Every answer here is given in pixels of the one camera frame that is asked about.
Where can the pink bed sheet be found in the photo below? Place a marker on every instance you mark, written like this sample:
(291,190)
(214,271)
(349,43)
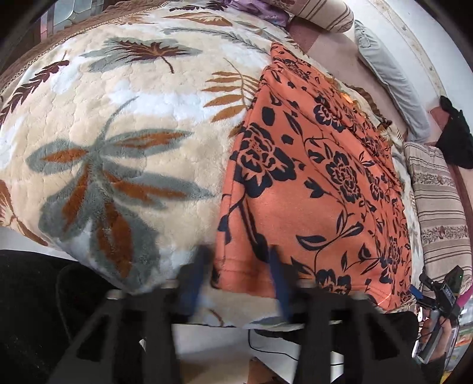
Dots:
(332,55)

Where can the wooden glass-panel door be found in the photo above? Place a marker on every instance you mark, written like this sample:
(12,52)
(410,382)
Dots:
(66,14)

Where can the grey folded garment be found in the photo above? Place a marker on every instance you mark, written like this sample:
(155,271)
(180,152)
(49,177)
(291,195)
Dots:
(395,81)

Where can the black cloth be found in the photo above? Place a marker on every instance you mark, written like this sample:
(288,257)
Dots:
(458,136)

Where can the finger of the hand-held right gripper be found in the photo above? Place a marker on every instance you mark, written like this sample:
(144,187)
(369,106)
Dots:
(417,291)

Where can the leaf print fleece blanket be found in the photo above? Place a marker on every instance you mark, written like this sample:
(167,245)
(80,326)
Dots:
(111,110)

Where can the striped bolster pillow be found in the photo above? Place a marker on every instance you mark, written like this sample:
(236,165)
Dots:
(325,13)
(439,206)

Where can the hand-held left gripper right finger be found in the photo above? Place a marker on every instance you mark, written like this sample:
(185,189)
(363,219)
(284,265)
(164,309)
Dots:
(279,286)

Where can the purple cloth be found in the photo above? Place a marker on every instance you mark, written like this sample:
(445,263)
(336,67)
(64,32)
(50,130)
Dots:
(258,9)

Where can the orange floral cloth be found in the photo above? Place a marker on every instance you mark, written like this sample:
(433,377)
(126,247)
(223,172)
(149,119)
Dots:
(314,206)

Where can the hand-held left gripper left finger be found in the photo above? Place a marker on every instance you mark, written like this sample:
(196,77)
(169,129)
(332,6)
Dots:
(193,282)

